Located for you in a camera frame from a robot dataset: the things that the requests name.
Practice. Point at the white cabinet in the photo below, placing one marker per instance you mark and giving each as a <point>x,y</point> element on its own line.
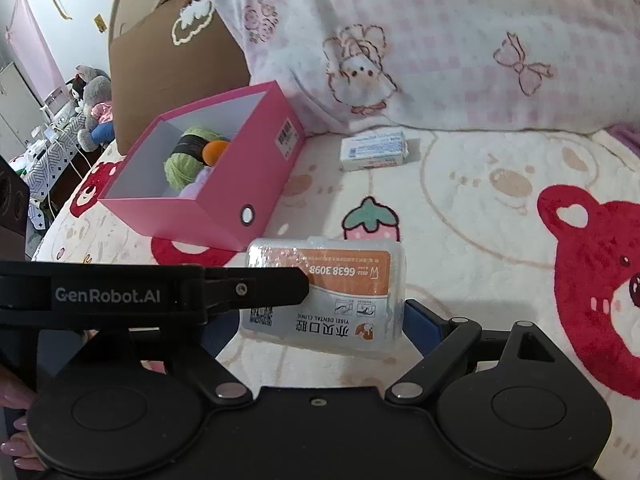
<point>15,105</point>

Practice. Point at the yellow wall sticker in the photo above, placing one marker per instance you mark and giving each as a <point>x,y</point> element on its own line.
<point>100,23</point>

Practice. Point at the printed bear strawberry bed sheet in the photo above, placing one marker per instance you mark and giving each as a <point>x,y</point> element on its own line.
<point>475,240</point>

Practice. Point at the grey plush toy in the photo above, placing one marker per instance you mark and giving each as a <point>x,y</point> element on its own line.
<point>97,95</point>

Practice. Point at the orange makeup sponge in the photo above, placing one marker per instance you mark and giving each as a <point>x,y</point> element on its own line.
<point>216,152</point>

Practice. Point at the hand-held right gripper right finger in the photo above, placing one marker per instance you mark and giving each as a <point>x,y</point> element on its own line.
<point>422,327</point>

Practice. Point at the green yarn ball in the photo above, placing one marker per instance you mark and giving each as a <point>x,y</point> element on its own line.
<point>180,170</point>

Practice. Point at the person's left hand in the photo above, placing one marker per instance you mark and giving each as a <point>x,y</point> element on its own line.
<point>15,440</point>

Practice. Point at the small white and blue carton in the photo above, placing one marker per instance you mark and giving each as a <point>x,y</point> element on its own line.
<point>375,150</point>

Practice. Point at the pink curtain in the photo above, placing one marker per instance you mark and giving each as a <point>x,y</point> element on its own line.
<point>35,45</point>

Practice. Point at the tissue pack with orange label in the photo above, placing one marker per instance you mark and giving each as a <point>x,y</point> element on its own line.
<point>325,310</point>

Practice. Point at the table with patterned cloth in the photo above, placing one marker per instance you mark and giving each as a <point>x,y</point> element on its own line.
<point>45,170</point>

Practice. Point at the purple cloth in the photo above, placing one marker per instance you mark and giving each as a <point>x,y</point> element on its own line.
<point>625,142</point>

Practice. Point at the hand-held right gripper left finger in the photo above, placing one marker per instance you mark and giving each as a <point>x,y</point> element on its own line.
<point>227,340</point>

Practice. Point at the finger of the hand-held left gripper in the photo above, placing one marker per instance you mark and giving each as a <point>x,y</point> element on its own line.
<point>260,287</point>

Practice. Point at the brown pillow with cloud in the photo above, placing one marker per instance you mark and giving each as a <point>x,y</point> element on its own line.
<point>165,75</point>

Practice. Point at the white device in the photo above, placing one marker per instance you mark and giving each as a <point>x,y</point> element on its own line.
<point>57,105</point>

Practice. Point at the black and white plush toy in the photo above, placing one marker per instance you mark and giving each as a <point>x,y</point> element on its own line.
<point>80,80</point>

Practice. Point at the beige headboard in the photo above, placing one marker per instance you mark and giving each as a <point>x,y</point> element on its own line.
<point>135,0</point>

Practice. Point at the pink checked fleece blanket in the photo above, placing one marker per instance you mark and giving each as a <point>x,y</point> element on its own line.
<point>450,35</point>

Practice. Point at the pink cardboard box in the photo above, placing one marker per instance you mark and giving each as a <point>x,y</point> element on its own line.
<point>225,195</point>

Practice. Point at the light purple soft item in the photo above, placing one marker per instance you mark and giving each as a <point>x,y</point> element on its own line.
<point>195,185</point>

